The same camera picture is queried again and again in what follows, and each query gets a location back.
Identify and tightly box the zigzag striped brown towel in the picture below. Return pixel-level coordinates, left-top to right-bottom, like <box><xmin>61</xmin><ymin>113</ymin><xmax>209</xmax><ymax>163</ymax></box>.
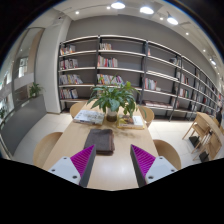
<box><xmin>83</xmin><ymin>128</ymin><xmax>116</xmax><ymax>156</ymax></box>

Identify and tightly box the yellow covered book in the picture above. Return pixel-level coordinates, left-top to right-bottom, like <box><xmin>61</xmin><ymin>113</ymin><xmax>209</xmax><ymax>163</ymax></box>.
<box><xmin>116</xmin><ymin>114</ymin><xmax>145</xmax><ymax>130</ymax></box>

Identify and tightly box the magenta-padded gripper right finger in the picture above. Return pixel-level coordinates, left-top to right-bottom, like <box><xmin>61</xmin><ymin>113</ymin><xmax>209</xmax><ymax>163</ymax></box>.
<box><xmin>129</xmin><ymin>143</ymin><xmax>179</xmax><ymax>189</ymax></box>

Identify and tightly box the grey low counter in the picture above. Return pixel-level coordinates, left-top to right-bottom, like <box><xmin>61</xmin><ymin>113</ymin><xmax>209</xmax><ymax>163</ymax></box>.
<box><xmin>0</xmin><ymin>94</ymin><xmax>48</xmax><ymax>156</ymax></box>

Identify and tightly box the ceiling lights group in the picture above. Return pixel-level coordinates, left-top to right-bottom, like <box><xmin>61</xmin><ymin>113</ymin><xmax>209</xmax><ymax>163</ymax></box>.
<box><xmin>74</xmin><ymin>1</ymin><xmax>218</xmax><ymax>66</ymax></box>

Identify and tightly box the large white book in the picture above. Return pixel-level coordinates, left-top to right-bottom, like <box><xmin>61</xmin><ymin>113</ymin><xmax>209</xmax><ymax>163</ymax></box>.
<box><xmin>73</xmin><ymin>109</ymin><xmax>106</xmax><ymax>126</ymax></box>

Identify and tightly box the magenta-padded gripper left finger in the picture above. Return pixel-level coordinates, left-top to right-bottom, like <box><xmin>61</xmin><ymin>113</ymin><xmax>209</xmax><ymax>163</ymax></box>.
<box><xmin>47</xmin><ymin>143</ymin><xmax>98</xmax><ymax>188</ymax></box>

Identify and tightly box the grey bookshelf unit with books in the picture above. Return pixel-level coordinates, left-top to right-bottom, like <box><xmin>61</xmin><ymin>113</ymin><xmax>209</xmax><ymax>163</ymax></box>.
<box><xmin>57</xmin><ymin>34</ymin><xmax>224</xmax><ymax>121</ymax></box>

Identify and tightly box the wooden slatted chair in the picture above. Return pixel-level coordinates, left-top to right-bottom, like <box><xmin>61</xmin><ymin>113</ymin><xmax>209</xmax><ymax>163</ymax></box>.
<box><xmin>197</xmin><ymin>131</ymin><xmax>224</xmax><ymax>163</ymax></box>
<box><xmin>182</xmin><ymin>114</ymin><xmax>206</xmax><ymax>142</ymax></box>

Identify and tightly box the small green potted plant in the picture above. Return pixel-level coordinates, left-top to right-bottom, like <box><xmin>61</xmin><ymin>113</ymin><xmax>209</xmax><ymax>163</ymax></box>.
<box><xmin>0</xmin><ymin>105</ymin><xmax>8</xmax><ymax>120</ymax></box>
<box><xmin>28</xmin><ymin>82</ymin><xmax>44</xmax><ymax>99</ymax></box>

